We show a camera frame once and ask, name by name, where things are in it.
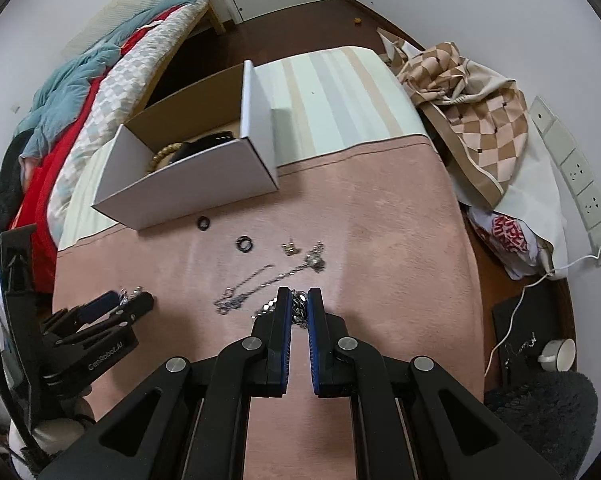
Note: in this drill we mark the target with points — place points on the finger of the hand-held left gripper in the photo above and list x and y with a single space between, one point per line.
130 310
98 306

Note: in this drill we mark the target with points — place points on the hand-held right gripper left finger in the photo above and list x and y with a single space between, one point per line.
286 340

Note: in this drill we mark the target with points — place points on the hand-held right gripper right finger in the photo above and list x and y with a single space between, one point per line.
314 345

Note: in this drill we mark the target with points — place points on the small silver jewelry piece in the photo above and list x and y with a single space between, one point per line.
129 296

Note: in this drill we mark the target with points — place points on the small gold earring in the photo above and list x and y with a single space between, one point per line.
289 248

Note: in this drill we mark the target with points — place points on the pink blanket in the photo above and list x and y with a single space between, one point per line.
390 270

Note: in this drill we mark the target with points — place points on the white round object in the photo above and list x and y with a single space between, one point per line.
55 432

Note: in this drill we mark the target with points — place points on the bed with blankets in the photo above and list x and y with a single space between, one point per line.
45 185

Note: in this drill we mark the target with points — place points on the dark fleece garment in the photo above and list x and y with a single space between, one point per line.
5 185

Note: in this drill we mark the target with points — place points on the white cardboard box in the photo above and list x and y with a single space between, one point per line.
190 185

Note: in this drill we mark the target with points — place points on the black wristband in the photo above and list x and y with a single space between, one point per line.
203 145

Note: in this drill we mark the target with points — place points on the black board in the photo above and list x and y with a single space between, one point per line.
535 310

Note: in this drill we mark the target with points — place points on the red patterned cloth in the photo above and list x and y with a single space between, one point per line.
510 235

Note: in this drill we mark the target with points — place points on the blue blanket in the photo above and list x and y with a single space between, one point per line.
75 80

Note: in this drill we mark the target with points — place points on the checked quilt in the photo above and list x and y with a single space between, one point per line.
130 75

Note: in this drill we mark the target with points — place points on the dark fluffy rug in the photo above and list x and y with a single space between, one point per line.
545 420

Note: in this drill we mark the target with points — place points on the white cup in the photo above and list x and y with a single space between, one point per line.
560 352

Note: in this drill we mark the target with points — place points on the striped mattress cover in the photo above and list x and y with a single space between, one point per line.
340 95

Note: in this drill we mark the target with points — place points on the white cloth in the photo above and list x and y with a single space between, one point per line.
535 185

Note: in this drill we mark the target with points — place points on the brown checkered cloth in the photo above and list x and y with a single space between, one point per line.
485 125

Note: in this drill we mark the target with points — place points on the wooden bed frame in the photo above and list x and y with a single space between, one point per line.
215 17

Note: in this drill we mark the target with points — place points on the white wall socket panel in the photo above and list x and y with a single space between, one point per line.
575 170

